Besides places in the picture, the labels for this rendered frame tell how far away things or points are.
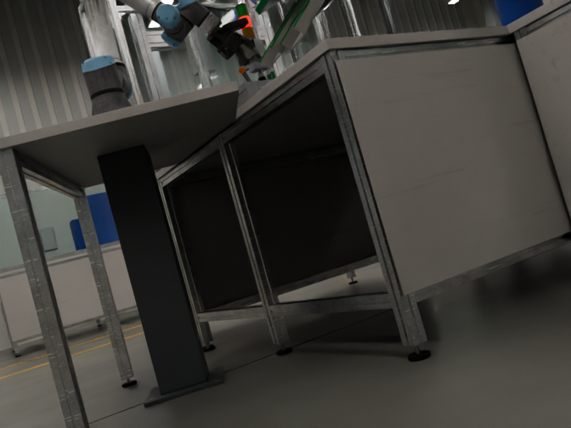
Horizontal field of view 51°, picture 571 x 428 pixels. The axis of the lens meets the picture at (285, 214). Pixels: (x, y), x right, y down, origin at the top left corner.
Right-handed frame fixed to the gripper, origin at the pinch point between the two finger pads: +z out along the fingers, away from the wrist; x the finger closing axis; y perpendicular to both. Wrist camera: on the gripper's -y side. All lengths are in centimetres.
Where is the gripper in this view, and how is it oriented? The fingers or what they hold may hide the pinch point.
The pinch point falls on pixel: (257, 59)
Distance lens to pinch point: 240.3
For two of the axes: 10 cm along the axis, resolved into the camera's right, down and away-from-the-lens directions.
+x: 4.9, -1.8, -8.5
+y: -4.4, 8.0, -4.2
